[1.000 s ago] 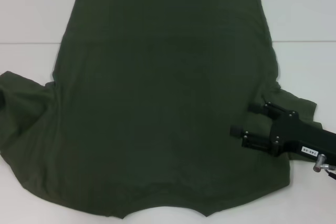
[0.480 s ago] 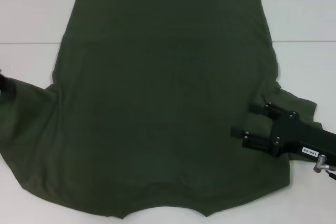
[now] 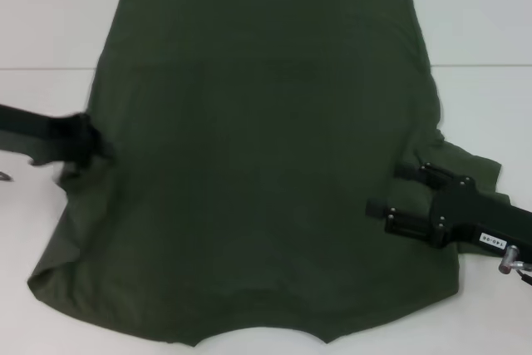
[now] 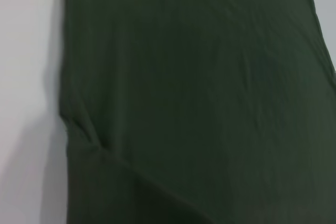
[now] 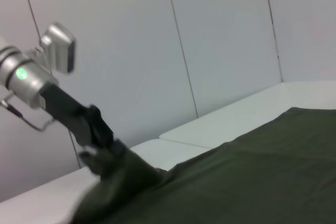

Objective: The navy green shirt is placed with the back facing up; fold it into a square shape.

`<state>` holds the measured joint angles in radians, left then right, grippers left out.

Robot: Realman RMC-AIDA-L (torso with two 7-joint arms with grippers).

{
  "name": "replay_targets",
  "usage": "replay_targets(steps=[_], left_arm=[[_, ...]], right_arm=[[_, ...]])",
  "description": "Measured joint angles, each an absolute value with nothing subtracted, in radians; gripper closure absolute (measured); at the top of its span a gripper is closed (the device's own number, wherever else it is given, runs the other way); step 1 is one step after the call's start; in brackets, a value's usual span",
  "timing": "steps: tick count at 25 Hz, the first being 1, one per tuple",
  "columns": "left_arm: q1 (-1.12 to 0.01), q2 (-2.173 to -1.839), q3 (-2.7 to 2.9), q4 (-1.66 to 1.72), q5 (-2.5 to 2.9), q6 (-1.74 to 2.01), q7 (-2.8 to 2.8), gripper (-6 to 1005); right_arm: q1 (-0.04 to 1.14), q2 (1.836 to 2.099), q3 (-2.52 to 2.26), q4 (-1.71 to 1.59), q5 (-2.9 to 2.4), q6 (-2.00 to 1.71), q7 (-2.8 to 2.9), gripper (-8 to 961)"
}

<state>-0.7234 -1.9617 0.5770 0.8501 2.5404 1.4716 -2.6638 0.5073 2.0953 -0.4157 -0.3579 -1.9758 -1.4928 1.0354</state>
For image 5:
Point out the silver camera mount bracket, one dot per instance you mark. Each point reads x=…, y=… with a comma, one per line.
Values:
x=36, y=54

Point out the dark green t-shirt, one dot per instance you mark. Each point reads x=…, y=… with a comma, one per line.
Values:
x=236, y=176

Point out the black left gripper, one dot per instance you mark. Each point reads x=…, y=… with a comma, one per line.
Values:
x=76, y=119

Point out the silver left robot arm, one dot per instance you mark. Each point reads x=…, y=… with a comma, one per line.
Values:
x=23, y=82

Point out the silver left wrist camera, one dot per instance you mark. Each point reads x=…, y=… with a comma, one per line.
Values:
x=59, y=48

